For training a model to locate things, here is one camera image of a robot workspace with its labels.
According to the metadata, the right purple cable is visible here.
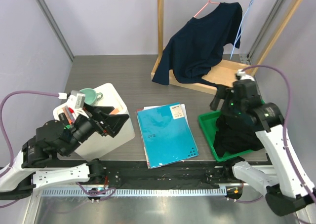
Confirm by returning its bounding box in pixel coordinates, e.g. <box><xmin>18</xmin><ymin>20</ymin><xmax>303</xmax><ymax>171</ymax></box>
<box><xmin>241</xmin><ymin>65</ymin><xmax>316</xmax><ymax>202</ymax></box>

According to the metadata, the white storage box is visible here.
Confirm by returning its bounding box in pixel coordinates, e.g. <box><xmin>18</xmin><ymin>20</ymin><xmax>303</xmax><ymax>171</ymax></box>
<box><xmin>53</xmin><ymin>83</ymin><xmax>135</xmax><ymax>161</ymax></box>

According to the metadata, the pink hanger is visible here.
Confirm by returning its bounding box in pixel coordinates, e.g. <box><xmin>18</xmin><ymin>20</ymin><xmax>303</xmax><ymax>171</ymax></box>
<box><xmin>193</xmin><ymin>0</ymin><xmax>220</xmax><ymax>18</ymax></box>

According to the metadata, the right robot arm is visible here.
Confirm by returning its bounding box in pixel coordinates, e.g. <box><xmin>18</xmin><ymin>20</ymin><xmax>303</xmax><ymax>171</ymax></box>
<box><xmin>210</xmin><ymin>79</ymin><xmax>316</xmax><ymax>217</ymax></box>

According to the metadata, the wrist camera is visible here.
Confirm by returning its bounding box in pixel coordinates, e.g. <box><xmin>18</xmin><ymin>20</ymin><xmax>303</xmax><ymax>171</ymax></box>
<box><xmin>235</xmin><ymin>69</ymin><xmax>255</xmax><ymax>81</ymax></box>
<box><xmin>53</xmin><ymin>90</ymin><xmax>89</xmax><ymax>119</ymax></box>

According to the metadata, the orange marker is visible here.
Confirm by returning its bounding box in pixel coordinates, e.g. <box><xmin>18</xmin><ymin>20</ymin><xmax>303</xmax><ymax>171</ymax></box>
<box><xmin>62</xmin><ymin>106</ymin><xmax>75</xmax><ymax>124</ymax></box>

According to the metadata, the mint green cup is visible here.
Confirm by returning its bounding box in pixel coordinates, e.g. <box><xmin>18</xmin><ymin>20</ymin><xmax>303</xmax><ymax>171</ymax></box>
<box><xmin>80</xmin><ymin>88</ymin><xmax>103</xmax><ymax>105</ymax></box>

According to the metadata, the black flower print t shirt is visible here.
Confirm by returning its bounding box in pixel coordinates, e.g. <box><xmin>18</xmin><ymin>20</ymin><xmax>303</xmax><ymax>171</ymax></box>
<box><xmin>213</xmin><ymin>111</ymin><xmax>264</xmax><ymax>158</ymax></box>

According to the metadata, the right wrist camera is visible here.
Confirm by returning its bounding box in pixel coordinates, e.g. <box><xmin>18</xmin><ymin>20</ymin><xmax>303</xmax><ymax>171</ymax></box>
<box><xmin>235</xmin><ymin>69</ymin><xmax>255</xmax><ymax>81</ymax></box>

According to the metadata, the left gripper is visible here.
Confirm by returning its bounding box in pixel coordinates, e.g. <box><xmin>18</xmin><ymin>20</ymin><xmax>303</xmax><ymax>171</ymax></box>
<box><xmin>63</xmin><ymin>102</ymin><xmax>131</xmax><ymax>156</ymax></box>

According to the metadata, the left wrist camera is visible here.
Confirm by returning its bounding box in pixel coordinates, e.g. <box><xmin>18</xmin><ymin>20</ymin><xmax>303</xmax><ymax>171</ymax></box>
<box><xmin>53</xmin><ymin>90</ymin><xmax>89</xmax><ymax>119</ymax></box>

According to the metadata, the wooden clothes rack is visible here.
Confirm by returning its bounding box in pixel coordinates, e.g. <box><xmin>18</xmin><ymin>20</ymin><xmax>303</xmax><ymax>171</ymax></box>
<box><xmin>151</xmin><ymin>0</ymin><xmax>303</xmax><ymax>86</ymax></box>

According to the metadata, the light blue hanger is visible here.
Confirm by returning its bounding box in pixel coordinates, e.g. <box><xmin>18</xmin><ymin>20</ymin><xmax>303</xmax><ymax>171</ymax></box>
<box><xmin>230</xmin><ymin>0</ymin><xmax>254</xmax><ymax>60</ymax></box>

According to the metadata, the navy blue t shirt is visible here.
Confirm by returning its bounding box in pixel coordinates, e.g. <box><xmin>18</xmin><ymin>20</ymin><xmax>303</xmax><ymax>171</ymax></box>
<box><xmin>152</xmin><ymin>2</ymin><xmax>242</xmax><ymax>87</ymax></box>

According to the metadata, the teal notebook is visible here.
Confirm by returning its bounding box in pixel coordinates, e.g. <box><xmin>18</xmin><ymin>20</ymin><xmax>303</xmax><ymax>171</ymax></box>
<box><xmin>136</xmin><ymin>101</ymin><xmax>199</xmax><ymax>169</ymax></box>

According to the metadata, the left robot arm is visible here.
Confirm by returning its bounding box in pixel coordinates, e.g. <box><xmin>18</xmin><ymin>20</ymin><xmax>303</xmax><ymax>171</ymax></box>
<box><xmin>0</xmin><ymin>104</ymin><xmax>130</xmax><ymax>201</ymax></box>

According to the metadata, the green plastic tray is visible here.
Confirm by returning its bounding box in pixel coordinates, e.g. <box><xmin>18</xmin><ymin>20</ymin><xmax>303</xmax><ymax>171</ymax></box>
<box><xmin>197</xmin><ymin>98</ymin><xmax>270</xmax><ymax>162</ymax></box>

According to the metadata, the green black highlighter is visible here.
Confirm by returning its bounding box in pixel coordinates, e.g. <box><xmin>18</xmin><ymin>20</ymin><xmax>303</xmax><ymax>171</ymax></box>
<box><xmin>58</xmin><ymin>112</ymin><xmax>69</xmax><ymax>123</ymax></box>

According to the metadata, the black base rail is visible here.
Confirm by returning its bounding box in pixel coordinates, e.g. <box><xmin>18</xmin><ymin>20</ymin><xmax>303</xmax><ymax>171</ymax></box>
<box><xmin>74</xmin><ymin>159</ymin><xmax>237</xmax><ymax>188</ymax></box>

